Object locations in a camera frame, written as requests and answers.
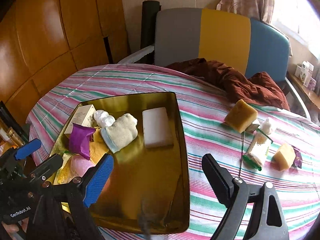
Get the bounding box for pink bottle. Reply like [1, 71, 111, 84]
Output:
[70, 155, 97, 180]

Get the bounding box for green and white carton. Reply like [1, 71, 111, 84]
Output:
[246, 119, 260, 133]

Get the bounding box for white textured cloth roll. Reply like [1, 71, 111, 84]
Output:
[100, 113, 139, 154]

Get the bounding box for gold-lined storage box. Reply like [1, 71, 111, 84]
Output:
[49, 92, 190, 235]

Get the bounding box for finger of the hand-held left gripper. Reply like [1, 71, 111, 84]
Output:
[27, 154, 63, 188]
[0, 138, 42, 178]

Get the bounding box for maroon quilted jacket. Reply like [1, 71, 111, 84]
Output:
[165, 58, 290, 110]

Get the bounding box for gold bottle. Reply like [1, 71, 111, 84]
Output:
[5, 127, 25, 147]

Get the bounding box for black roll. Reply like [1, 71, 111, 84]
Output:
[141, 0, 160, 64]

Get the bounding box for cream carton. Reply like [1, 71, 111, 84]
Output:
[64, 104, 97, 139]

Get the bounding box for purple snack packet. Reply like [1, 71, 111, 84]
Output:
[292, 147, 303, 168]
[68, 123, 97, 160]

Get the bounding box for white foam block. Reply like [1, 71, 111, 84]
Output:
[142, 107, 175, 149]

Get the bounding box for person's left hand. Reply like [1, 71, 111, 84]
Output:
[0, 219, 28, 240]

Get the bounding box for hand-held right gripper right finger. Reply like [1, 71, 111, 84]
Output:
[201, 153, 290, 240]

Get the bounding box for grey bed rail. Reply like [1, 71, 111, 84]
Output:
[284, 77, 312, 118]
[117, 45, 155, 64]

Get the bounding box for yellow sponge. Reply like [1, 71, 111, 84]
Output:
[272, 143, 297, 171]
[224, 99, 258, 134]

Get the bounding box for wooden desk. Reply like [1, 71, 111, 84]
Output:
[287, 71, 320, 120]

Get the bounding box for grey yellow blue headboard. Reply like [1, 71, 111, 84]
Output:
[154, 7, 292, 80]

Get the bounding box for white plastic bag bundle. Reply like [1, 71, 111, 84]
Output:
[94, 109, 116, 128]
[260, 117, 274, 134]

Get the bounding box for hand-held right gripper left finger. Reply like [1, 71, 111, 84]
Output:
[26, 153, 115, 240]

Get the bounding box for window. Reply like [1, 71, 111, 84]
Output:
[271, 0, 320, 58]

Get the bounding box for clear green-edged packet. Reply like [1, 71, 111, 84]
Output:
[251, 130, 273, 155]
[242, 152, 263, 172]

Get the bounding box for tall white carton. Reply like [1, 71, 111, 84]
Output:
[301, 61, 314, 85]

